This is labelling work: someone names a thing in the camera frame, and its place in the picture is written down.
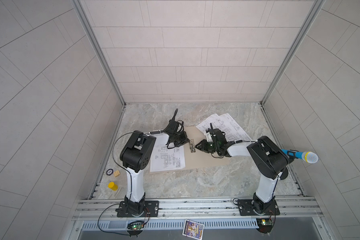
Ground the metal folder clip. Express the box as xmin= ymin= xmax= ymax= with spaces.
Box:
xmin=190 ymin=139 xmax=196 ymax=153

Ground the purple ring token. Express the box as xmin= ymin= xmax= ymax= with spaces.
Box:
xmin=106 ymin=169 xmax=114 ymax=176

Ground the stack of printed sheets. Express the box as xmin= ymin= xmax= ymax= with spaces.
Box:
xmin=196 ymin=114 xmax=252 ymax=141

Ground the blue yellow toy microphone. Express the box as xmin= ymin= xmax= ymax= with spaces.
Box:
xmin=282 ymin=150 xmax=319 ymax=164

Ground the yellow cylinder block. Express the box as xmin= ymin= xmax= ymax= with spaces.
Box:
xmin=108 ymin=182 xmax=119 ymax=191

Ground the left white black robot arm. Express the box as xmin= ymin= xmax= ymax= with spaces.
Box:
xmin=116 ymin=109 xmax=190 ymax=218

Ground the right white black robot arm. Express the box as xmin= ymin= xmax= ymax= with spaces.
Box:
xmin=195 ymin=125 xmax=291 ymax=216

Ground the colourful picture card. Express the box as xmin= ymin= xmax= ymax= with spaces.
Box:
xmin=182 ymin=220 xmax=205 ymax=240

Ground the beige cardboard folder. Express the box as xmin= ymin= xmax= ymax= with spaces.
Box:
xmin=183 ymin=127 xmax=231 ymax=170

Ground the aluminium mounting rail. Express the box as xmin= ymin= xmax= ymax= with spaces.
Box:
xmin=72 ymin=196 xmax=323 ymax=221

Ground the left green circuit board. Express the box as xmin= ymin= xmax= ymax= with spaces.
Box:
xmin=127 ymin=221 xmax=145 ymax=232

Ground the right circuit board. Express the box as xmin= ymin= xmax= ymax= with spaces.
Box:
xmin=256 ymin=219 xmax=274 ymax=234

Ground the printed drawing sheet top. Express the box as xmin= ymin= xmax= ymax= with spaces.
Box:
xmin=150 ymin=145 xmax=186 ymax=173

